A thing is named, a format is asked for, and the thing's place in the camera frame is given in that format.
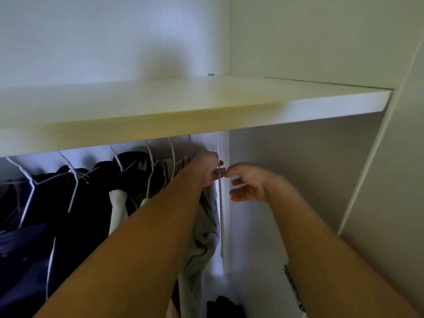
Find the person's left hand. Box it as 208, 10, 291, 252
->
193, 151, 228, 188

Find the person's right hand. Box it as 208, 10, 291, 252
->
225, 162, 281, 203

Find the thin white wire hanger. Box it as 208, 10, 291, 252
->
216, 131, 223, 196

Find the person's left forearm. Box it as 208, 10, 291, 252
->
33, 164, 212, 318

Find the person's right forearm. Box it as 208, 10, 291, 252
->
265, 179, 422, 318

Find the grey hanging garment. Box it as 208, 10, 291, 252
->
178, 185, 221, 318

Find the white closet shelf board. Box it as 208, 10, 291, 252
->
0, 75, 394, 159

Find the black jacket with white stripe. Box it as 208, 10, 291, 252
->
46, 151, 168, 300

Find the black folded clothing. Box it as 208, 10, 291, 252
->
207, 296, 246, 318

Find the white closet door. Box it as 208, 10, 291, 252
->
337, 40, 424, 313

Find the dark navy hanging garment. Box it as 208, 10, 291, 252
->
0, 166, 90, 318

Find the beige wire hanger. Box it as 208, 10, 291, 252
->
144, 140, 158, 200

